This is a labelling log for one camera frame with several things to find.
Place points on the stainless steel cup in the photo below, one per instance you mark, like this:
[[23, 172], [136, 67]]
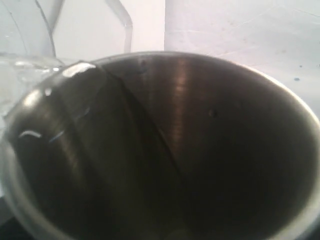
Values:
[[161, 146]]

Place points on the clear measuring cup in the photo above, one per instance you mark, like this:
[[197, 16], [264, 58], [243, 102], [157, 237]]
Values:
[[27, 51]]

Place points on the frosted translucent plastic cup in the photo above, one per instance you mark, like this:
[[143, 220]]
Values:
[[90, 29]]

